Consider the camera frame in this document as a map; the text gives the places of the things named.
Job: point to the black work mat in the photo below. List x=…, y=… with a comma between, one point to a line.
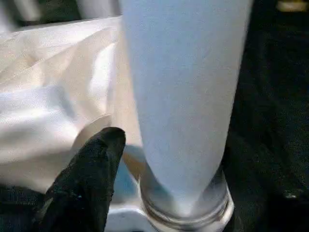
x=275, y=87

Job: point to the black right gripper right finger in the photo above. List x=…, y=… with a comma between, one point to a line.
x=270, y=203

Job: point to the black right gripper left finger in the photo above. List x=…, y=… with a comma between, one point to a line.
x=84, y=186

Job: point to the small yellow label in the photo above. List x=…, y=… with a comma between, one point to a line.
x=292, y=5

